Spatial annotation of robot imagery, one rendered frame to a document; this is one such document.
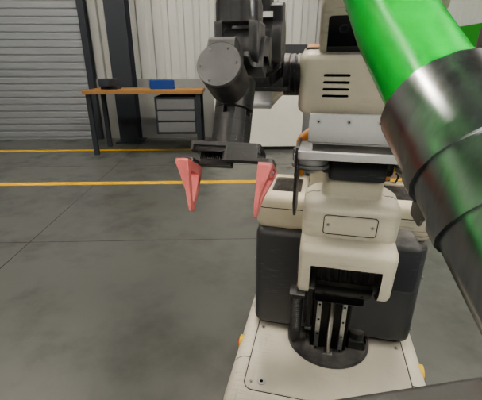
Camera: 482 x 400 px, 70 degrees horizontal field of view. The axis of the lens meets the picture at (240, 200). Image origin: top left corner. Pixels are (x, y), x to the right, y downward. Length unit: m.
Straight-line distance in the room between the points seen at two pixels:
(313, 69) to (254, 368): 0.92
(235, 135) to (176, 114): 4.48
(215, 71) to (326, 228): 0.51
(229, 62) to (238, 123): 0.09
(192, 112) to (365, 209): 4.25
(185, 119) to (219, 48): 4.50
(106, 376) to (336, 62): 1.45
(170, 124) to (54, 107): 2.47
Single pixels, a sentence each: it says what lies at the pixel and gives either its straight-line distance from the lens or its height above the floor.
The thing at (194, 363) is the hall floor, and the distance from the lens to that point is 1.65.
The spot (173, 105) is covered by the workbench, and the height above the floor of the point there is 0.70.
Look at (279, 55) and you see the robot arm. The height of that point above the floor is 1.21.
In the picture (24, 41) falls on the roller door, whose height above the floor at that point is 1.56.
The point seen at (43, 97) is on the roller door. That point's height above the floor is 0.71.
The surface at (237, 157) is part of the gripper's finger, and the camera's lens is 0.48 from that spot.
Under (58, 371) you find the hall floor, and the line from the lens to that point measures 1.78.
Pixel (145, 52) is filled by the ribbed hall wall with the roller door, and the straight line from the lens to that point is 6.31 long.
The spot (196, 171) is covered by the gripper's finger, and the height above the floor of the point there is 1.04.
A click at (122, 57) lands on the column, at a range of 5.98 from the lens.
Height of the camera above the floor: 1.19
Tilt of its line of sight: 21 degrees down
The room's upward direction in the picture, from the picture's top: straight up
